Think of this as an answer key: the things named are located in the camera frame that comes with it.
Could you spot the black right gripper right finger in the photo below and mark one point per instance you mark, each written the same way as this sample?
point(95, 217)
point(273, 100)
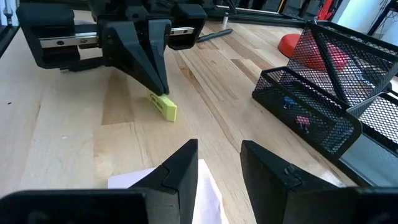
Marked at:
point(273, 186)

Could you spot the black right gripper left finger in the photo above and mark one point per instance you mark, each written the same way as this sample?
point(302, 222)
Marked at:
point(177, 186)

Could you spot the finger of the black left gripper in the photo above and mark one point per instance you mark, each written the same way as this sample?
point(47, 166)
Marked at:
point(160, 37)
point(127, 46)

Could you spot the black pen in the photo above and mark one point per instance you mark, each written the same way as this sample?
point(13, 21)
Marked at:
point(214, 35)

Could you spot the yellow-green eraser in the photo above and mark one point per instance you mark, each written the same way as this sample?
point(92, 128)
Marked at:
point(164, 107)

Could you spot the pink binder clip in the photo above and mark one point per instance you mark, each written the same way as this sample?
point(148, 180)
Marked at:
point(302, 122)

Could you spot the blue binder clip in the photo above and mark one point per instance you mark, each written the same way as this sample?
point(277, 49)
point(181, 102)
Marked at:
point(289, 102)

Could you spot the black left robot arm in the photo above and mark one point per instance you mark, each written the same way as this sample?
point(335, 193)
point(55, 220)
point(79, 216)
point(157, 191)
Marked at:
point(214, 4)

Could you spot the black mesh desk organizer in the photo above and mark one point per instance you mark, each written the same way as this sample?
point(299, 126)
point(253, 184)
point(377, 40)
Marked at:
point(311, 118)

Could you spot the red desk lamp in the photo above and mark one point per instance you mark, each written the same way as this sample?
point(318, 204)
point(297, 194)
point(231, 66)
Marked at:
point(287, 45)

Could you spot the white frame standoff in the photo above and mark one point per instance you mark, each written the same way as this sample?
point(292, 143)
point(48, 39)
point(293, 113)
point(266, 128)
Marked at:
point(225, 20)

